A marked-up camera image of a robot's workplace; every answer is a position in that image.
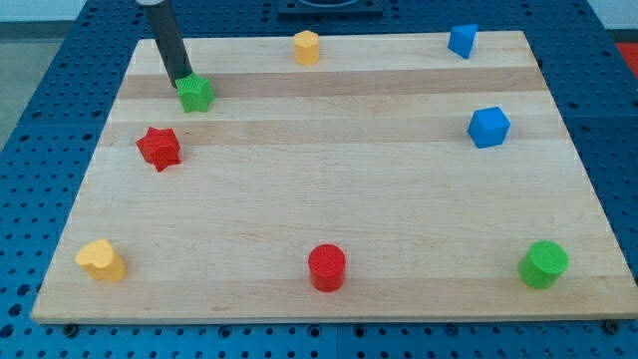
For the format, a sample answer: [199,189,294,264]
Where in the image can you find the yellow heart block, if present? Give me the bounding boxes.
[76,238,127,282]

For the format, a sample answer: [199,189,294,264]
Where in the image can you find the blue cube block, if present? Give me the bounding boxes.
[468,107,510,149]

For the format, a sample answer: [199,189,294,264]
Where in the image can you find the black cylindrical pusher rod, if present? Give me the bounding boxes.
[141,0,192,88]

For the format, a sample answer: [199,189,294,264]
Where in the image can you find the yellow hexagon block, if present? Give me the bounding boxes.
[293,30,320,66]

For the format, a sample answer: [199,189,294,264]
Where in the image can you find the blue triangular prism block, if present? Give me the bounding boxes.
[448,24,479,59]

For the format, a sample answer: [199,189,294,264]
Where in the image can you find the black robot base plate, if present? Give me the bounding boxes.
[275,0,385,16]

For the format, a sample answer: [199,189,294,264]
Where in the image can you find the wooden board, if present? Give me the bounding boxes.
[32,31,637,324]

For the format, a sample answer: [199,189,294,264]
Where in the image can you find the red star block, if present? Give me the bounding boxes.
[136,127,181,172]

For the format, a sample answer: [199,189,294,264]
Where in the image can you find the green star block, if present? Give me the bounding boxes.
[175,73,215,113]

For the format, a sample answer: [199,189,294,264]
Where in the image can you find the red cylinder block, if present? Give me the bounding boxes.
[308,243,347,292]

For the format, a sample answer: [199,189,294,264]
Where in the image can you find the green cylinder block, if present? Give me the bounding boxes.
[517,240,569,289]

